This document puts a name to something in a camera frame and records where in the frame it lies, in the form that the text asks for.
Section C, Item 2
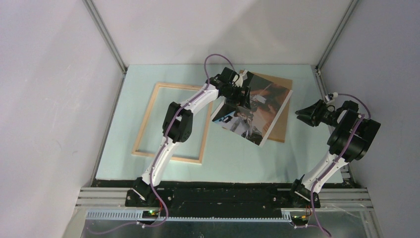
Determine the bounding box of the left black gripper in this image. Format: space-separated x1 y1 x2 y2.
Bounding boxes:
224 85 251 111

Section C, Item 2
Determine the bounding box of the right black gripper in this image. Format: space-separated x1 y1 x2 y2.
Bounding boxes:
295 99 338 127

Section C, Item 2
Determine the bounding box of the printed photo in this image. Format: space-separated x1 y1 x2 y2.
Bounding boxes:
210 70 293 147

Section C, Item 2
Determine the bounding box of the wooden picture frame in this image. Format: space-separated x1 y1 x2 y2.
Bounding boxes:
132 82 213 164

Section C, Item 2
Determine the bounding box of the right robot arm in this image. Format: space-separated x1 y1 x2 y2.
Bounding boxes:
288 100 381 207

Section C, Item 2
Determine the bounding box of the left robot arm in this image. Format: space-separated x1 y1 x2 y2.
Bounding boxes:
126 67 250 207

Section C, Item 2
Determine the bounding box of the right corner aluminium profile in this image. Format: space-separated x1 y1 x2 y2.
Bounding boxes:
315 0 360 71

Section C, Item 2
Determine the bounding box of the corner aluminium profile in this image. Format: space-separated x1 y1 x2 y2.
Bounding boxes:
315 0 360 71
82 0 128 74

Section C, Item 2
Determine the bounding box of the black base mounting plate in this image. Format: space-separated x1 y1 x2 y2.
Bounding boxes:
91 178 324 218

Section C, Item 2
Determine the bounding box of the left corner aluminium profile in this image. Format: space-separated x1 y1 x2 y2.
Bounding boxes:
82 0 128 74

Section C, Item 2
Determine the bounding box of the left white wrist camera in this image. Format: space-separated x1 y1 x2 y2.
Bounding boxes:
233 73 247 88

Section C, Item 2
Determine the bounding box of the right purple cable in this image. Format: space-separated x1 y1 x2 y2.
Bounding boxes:
293 93 372 237

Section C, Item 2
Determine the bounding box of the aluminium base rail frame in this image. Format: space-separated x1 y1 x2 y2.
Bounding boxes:
64 169 382 238

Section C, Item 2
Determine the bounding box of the grey slotted cable duct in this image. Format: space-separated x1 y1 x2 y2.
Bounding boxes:
86 209 292 223

